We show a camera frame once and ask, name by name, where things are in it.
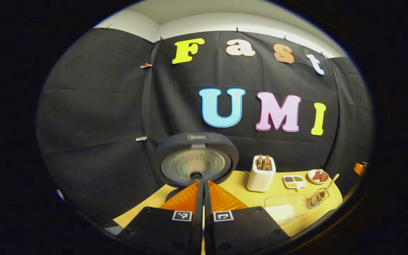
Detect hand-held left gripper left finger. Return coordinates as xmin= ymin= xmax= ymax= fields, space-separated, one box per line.
xmin=117 ymin=180 xmax=204 ymax=255

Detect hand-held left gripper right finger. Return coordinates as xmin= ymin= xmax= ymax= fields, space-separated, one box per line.
xmin=204 ymin=180 xmax=291 ymax=255

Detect wooden spoon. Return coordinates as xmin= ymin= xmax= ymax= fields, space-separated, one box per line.
xmin=323 ymin=174 xmax=340 ymax=197

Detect wire chopstick holder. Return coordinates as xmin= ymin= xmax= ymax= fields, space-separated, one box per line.
xmin=308 ymin=188 xmax=330 ymax=209

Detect dark grey rice cooker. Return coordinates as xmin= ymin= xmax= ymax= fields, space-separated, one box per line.
xmin=155 ymin=132 xmax=240 ymax=203

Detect white round plate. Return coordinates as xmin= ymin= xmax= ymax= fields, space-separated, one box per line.
xmin=307 ymin=169 xmax=329 ymax=185

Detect white divided tray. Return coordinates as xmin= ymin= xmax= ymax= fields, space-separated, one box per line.
xmin=283 ymin=175 xmax=307 ymax=189

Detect cream toaster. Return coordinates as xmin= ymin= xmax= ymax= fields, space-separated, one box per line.
xmin=246 ymin=155 xmax=276 ymax=192

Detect clear plastic box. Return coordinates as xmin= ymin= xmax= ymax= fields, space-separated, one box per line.
xmin=265 ymin=194 xmax=311 ymax=226

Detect black backdrop cloth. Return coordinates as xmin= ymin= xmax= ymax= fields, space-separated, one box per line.
xmin=36 ymin=28 xmax=374 ymax=227

